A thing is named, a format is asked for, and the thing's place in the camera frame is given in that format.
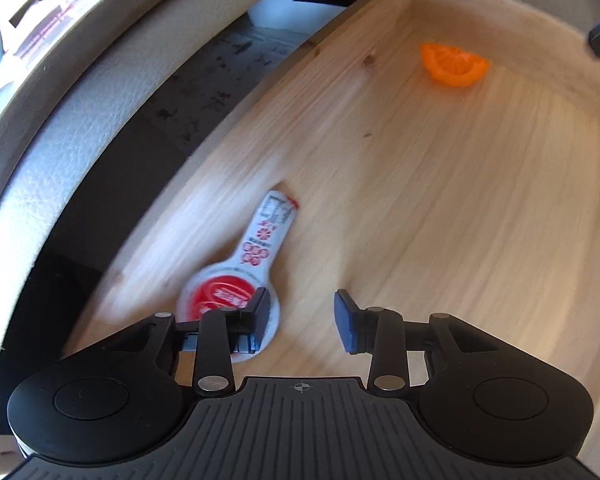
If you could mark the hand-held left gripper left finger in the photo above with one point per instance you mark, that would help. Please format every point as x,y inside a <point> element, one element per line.
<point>256,321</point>

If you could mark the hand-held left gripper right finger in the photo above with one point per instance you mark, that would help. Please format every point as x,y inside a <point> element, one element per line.
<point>345,325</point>

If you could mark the red and white pouch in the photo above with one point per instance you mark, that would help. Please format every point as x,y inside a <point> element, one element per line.
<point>240,275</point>

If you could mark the wooden drawer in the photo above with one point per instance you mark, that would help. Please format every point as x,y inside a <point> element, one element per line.
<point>429,210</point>

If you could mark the orange toy mandarin segment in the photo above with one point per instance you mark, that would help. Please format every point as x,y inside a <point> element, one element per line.
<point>452,65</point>

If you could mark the dark printed panel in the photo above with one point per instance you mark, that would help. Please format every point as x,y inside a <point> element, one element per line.
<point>220,75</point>

